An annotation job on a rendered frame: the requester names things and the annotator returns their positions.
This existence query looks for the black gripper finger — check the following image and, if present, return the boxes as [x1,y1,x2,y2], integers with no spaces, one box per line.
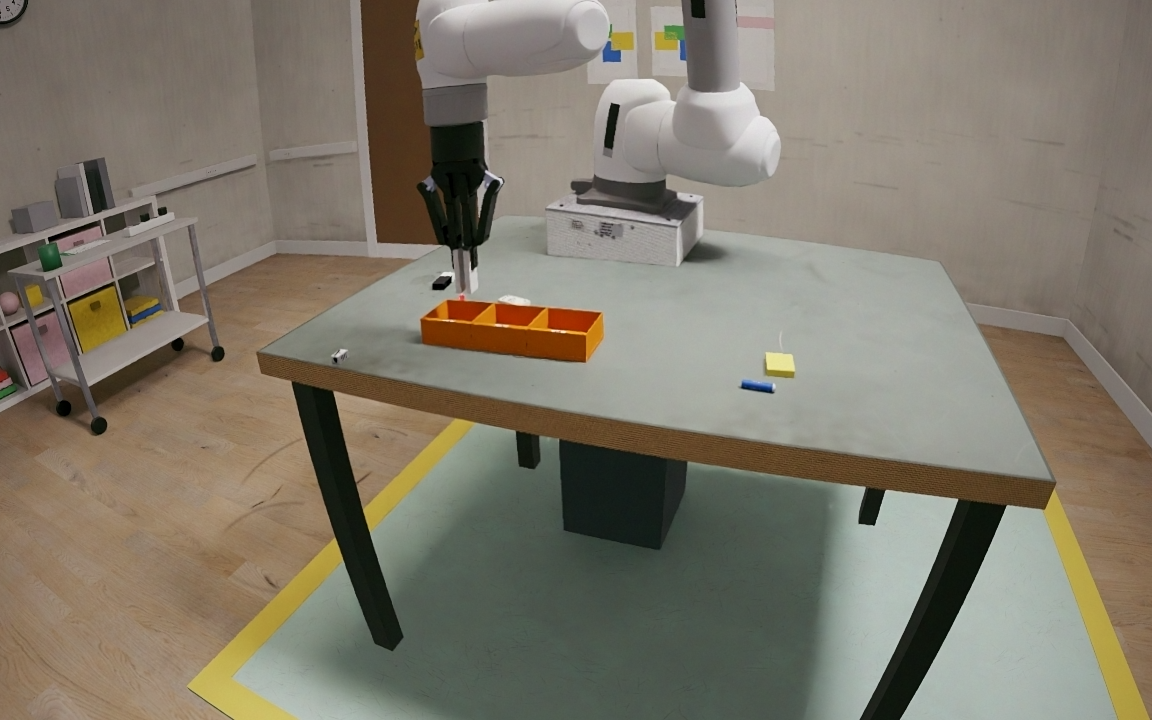
[458,170,505,294]
[417,174,467,294]

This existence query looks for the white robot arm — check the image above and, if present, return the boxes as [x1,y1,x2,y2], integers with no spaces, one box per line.
[415,0,781,215]

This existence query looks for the blue battery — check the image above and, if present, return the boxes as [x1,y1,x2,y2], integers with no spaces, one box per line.
[741,379,776,392]

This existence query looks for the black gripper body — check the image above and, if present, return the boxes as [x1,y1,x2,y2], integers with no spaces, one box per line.
[430,121,488,197]

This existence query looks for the orange three-compartment tray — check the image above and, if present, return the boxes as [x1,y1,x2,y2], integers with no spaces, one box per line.
[420,300,604,363]

